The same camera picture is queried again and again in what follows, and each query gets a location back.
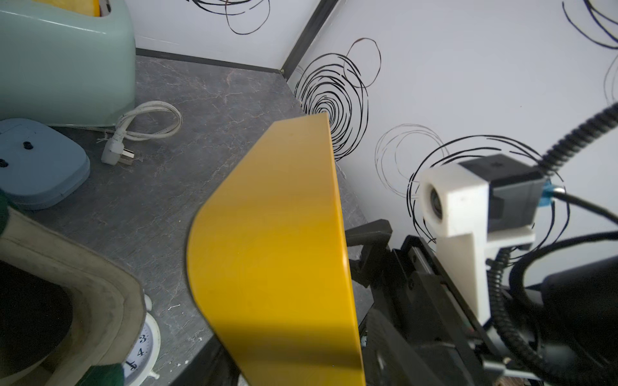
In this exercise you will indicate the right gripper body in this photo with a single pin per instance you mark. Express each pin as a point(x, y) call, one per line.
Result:
point(562, 331)

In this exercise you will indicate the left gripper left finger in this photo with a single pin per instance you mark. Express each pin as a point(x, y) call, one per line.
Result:
point(212, 365)

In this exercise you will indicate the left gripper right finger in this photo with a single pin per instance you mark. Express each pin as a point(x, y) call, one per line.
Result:
point(389, 359)

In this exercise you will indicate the yellow rectangular clock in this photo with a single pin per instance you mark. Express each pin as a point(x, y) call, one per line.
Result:
point(268, 265)

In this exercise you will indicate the cream canvas tote bag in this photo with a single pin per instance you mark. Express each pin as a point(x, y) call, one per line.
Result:
point(69, 316)

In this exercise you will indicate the white purple face clock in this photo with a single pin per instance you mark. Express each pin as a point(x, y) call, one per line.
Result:
point(139, 364)

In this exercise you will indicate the light blue clock back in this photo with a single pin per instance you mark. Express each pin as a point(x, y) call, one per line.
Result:
point(40, 167)

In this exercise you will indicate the mint green toaster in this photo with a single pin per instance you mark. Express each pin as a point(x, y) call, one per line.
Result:
point(62, 68)

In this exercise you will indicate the yellow toast slice front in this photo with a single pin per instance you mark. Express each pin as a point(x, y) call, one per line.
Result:
point(85, 7)

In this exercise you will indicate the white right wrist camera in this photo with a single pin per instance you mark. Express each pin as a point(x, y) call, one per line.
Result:
point(474, 209)

